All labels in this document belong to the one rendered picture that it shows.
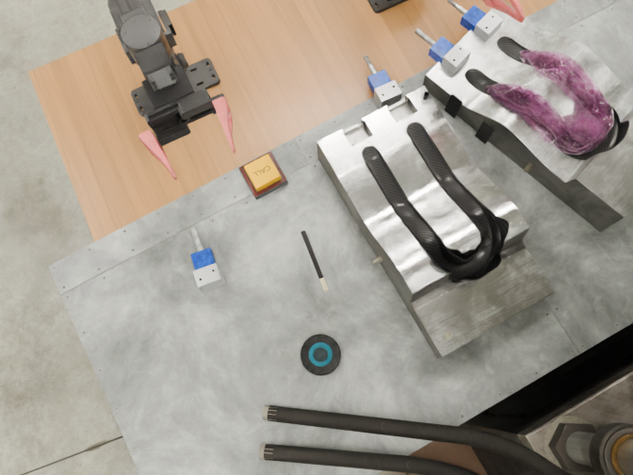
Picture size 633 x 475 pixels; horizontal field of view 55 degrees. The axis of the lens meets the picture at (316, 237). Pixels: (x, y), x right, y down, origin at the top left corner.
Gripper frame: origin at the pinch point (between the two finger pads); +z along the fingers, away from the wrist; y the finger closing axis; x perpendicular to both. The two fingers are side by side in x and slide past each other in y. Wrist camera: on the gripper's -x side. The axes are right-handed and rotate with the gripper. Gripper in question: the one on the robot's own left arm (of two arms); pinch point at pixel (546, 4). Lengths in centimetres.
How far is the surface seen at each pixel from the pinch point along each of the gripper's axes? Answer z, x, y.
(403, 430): 51, 30, -49
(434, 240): 22.3, 28.2, -27.1
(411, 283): 28, 26, -35
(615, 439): 65, 15, -21
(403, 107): -7.3, 33.9, -17.6
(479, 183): 15.6, 29.9, -13.0
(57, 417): 7, 120, -143
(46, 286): -36, 121, -132
